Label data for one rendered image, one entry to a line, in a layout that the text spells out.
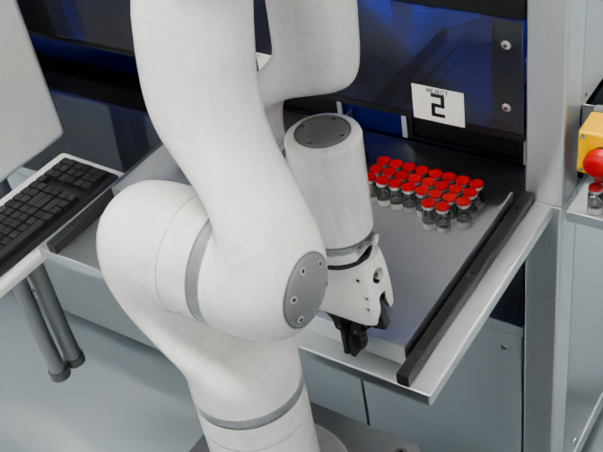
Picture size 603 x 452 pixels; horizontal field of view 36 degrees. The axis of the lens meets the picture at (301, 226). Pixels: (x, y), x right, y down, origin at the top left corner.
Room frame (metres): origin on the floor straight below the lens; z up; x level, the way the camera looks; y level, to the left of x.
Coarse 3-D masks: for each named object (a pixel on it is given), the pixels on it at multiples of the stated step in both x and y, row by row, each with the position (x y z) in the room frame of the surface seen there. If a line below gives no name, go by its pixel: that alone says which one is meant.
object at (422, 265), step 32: (512, 192) 1.07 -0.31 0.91; (384, 224) 1.09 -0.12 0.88; (416, 224) 1.08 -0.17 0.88; (480, 224) 1.05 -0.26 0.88; (384, 256) 1.02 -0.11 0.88; (416, 256) 1.01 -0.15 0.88; (448, 256) 0.99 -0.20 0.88; (416, 288) 0.94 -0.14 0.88; (448, 288) 0.90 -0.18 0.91; (320, 320) 0.89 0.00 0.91; (416, 320) 0.88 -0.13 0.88; (384, 352) 0.83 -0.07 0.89
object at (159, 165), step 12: (288, 120) 1.43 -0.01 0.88; (156, 156) 1.36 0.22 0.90; (168, 156) 1.38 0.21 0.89; (144, 168) 1.33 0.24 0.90; (156, 168) 1.35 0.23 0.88; (168, 168) 1.35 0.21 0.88; (120, 180) 1.29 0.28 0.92; (132, 180) 1.31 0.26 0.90; (144, 180) 1.32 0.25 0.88; (168, 180) 1.31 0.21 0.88; (180, 180) 1.30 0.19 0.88
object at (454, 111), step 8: (416, 88) 1.20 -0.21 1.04; (424, 88) 1.19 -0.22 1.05; (432, 88) 1.18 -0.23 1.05; (416, 96) 1.20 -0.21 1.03; (424, 96) 1.19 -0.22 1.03; (448, 96) 1.16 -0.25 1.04; (456, 96) 1.16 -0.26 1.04; (416, 104) 1.20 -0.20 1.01; (424, 104) 1.19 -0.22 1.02; (440, 104) 1.17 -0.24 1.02; (448, 104) 1.16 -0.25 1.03; (456, 104) 1.16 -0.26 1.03; (416, 112) 1.20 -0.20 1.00; (424, 112) 1.19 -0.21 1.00; (440, 112) 1.17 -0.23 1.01; (448, 112) 1.16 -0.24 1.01; (456, 112) 1.16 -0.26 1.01; (464, 112) 1.15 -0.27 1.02; (432, 120) 1.18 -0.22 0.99; (440, 120) 1.17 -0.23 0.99; (448, 120) 1.17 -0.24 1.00; (456, 120) 1.16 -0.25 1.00; (464, 120) 1.15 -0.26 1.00
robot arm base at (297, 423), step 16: (304, 384) 0.67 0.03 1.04; (304, 400) 0.66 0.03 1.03; (288, 416) 0.63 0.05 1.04; (304, 416) 0.65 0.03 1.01; (208, 432) 0.64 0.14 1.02; (224, 432) 0.63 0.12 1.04; (240, 432) 0.62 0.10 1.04; (256, 432) 0.62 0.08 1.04; (272, 432) 0.62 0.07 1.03; (288, 432) 0.63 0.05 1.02; (304, 432) 0.64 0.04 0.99; (320, 432) 0.74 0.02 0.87; (224, 448) 0.63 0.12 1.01; (240, 448) 0.62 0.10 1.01; (256, 448) 0.62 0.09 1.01; (272, 448) 0.62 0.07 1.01; (288, 448) 0.63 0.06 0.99; (304, 448) 0.64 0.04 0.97; (320, 448) 0.71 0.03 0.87; (336, 448) 0.71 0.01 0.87
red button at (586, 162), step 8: (592, 152) 1.00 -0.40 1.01; (600, 152) 1.00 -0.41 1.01; (584, 160) 1.00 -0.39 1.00; (592, 160) 0.99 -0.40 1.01; (600, 160) 0.99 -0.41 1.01; (584, 168) 1.00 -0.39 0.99; (592, 168) 0.99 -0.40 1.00; (600, 168) 0.98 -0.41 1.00; (592, 176) 0.99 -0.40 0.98; (600, 176) 0.98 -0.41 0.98
